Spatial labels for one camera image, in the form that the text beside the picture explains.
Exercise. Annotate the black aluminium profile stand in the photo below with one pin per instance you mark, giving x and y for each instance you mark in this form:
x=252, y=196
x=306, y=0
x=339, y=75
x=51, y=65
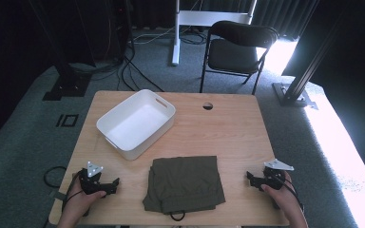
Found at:
x=297, y=85

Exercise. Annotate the folded olive green pants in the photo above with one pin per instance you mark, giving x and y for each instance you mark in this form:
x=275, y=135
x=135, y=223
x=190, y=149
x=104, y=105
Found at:
x=183, y=183

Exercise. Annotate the white metal desk frame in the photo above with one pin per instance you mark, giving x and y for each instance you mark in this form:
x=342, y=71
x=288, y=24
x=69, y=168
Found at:
x=190, y=19

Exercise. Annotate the person's left hand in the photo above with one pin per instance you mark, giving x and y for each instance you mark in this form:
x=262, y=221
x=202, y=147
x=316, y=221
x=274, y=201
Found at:
x=79, y=202

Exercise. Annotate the dark curtain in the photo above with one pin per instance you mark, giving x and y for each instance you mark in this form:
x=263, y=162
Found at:
x=278, y=12

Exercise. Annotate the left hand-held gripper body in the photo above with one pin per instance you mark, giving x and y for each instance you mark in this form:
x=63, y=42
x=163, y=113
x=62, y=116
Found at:
x=92, y=185

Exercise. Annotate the white plastic bin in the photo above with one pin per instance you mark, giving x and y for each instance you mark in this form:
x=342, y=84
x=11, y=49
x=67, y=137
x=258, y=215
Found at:
x=136, y=123

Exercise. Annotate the person's right hand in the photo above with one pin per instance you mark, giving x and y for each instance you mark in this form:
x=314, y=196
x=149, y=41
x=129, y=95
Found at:
x=283, y=198

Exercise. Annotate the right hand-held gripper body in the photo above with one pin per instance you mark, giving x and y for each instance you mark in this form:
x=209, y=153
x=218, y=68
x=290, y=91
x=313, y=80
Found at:
x=274, y=179

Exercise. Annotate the black folding chair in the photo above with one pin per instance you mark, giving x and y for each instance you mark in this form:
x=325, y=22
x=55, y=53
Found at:
x=234, y=53

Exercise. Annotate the black metal stand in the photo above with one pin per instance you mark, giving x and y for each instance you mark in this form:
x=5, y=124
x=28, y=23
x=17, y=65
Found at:
x=68, y=79

